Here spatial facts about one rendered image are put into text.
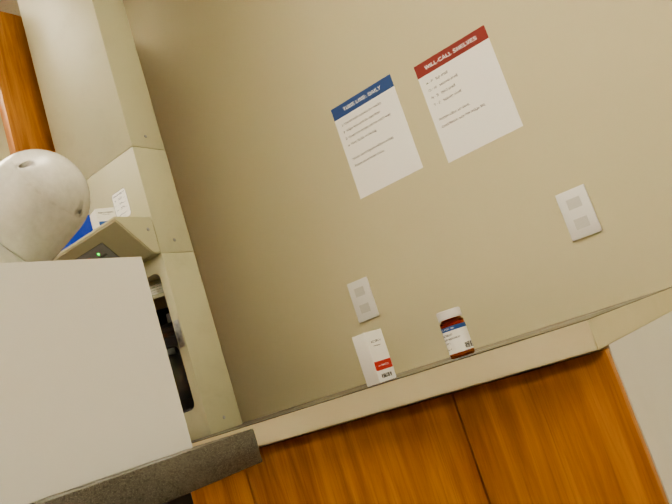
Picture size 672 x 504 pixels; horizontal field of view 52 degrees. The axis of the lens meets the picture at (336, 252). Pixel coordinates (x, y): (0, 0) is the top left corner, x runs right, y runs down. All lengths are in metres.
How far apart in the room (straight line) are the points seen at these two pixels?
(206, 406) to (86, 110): 0.89
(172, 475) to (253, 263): 1.48
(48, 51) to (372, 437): 1.57
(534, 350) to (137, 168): 1.24
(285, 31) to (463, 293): 0.95
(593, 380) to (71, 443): 0.63
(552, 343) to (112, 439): 0.54
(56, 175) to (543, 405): 0.70
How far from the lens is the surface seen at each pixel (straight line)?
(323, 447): 1.19
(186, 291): 1.83
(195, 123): 2.38
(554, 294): 1.70
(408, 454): 1.10
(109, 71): 2.02
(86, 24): 2.13
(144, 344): 0.85
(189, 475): 0.76
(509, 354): 0.96
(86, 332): 0.81
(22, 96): 2.31
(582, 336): 0.93
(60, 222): 0.95
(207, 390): 1.78
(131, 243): 1.81
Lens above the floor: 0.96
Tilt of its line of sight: 11 degrees up
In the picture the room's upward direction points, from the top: 18 degrees counter-clockwise
